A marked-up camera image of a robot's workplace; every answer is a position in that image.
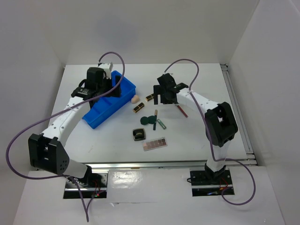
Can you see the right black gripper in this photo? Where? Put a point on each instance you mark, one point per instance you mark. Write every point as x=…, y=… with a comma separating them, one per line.
x=158, y=90

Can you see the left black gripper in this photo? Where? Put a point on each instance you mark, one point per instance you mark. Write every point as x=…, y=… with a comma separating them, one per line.
x=116, y=93

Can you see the black gold lipstick tube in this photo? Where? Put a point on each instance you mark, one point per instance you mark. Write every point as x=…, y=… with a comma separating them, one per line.
x=149, y=97

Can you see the blue plastic organizer bin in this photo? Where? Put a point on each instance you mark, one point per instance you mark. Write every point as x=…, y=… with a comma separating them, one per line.
x=107, y=106

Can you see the dark green powder puff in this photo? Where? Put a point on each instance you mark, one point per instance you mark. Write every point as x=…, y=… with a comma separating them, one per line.
x=144, y=120

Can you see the black square compact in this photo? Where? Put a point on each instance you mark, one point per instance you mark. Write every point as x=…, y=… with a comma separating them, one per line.
x=139, y=134

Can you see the eyeshadow palette clear case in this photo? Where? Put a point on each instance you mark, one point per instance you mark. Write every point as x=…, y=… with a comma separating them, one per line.
x=154, y=144

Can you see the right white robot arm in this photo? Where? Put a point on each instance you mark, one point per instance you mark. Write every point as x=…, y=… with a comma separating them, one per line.
x=218, y=118

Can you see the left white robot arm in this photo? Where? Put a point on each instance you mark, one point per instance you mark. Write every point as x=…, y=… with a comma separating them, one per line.
x=47, y=150

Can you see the beige makeup sponge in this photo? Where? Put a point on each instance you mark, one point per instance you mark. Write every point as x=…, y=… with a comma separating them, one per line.
x=135, y=99

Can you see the dark green gold mascara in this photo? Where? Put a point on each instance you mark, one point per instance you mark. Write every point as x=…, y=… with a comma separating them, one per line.
x=155, y=114

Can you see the red lip gloss tube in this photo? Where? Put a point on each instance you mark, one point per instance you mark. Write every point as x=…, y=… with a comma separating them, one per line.
x=182, y=111

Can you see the green transparent lip balm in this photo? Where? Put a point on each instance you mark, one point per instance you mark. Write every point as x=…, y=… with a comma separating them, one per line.
x=161, y=123

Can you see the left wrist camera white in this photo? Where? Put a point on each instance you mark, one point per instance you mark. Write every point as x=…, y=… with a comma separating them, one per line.
x=107, y=67

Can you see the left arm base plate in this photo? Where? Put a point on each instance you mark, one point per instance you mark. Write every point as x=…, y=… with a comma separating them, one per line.
x=96, y=188

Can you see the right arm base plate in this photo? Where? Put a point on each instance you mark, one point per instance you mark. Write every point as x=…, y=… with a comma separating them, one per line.
x=202, y=186

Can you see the front aluminium rail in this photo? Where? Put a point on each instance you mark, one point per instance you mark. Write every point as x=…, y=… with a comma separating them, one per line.
x=147, y=165

